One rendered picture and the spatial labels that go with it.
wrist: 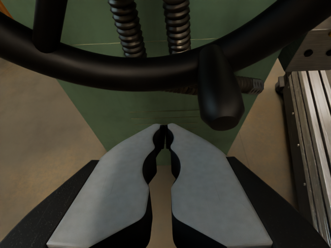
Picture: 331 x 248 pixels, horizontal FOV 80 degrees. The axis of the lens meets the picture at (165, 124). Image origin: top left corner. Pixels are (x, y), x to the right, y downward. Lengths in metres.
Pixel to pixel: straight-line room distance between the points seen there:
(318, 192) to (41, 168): 1.01
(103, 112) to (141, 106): 0.10
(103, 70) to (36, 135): 0.98
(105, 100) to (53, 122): 0.66
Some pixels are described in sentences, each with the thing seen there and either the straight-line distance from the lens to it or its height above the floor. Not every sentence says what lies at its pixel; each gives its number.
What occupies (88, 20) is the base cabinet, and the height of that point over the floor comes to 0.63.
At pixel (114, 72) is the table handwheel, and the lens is 0.16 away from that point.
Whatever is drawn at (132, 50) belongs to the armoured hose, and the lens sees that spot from 0.22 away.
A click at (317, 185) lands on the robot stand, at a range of 0.75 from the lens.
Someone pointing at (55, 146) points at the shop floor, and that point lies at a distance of 1.04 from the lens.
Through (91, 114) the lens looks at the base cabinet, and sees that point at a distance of 0.55.
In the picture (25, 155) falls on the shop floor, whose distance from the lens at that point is 1.10.
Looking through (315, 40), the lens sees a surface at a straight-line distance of 0.39.
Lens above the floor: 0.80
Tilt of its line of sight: 57 degrees down
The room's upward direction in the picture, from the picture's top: 5 degrees counter-clockwise
